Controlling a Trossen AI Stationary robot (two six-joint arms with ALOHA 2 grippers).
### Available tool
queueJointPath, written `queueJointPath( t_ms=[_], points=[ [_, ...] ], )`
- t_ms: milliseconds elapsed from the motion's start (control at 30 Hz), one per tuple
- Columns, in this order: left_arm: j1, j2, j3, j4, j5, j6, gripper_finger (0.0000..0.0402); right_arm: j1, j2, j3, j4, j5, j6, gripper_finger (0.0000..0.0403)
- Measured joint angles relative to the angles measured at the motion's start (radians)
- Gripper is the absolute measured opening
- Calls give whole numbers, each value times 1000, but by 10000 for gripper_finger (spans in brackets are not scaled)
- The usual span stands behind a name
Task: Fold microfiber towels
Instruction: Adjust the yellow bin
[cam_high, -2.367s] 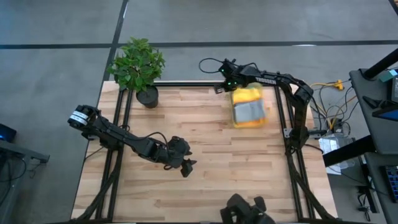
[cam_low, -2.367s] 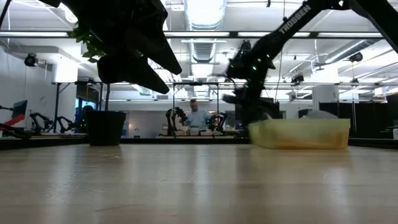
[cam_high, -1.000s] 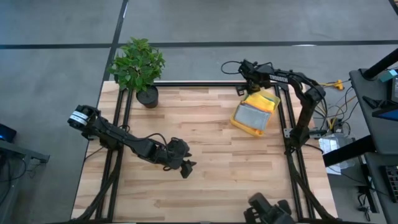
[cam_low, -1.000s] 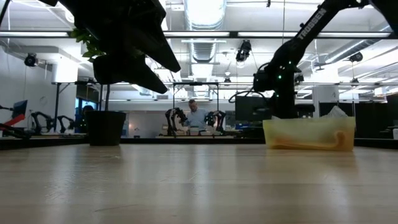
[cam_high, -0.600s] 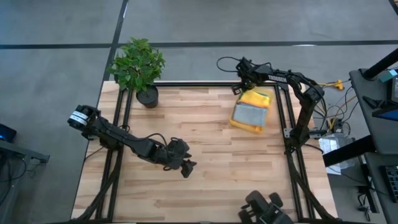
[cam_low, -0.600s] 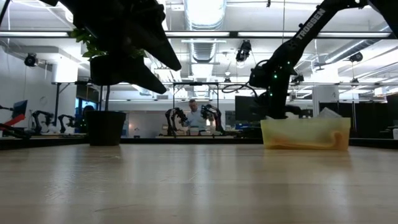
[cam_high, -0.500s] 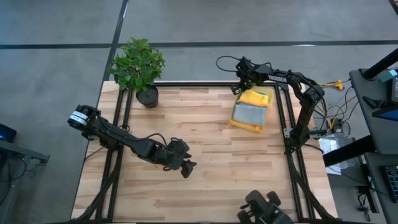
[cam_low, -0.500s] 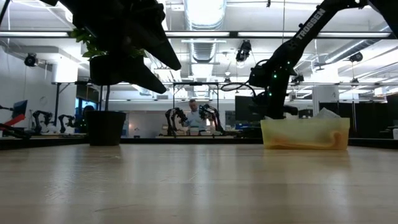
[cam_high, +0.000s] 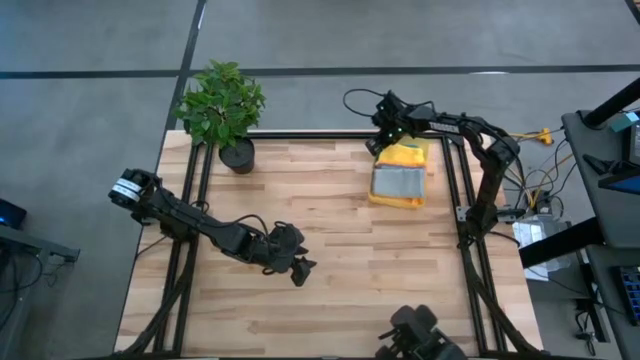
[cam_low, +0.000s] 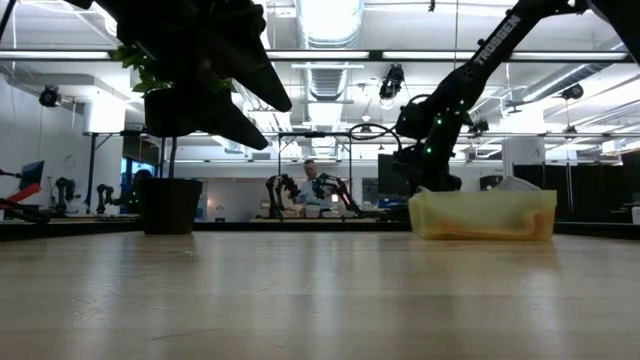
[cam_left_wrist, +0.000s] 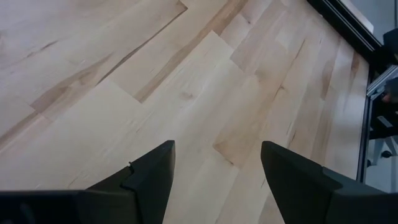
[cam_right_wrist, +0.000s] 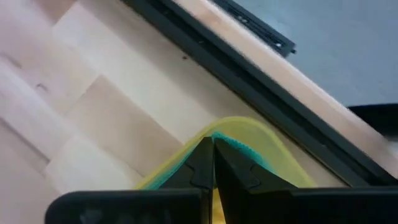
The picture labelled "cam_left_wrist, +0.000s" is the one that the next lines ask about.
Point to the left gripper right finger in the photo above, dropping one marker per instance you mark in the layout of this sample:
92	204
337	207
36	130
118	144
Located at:
304	186

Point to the black aluminium table frame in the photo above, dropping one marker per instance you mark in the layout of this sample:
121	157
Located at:
345	25

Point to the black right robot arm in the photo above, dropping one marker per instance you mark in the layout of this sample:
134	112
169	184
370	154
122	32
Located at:
387	121

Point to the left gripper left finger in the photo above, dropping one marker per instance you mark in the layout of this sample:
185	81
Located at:
136	189

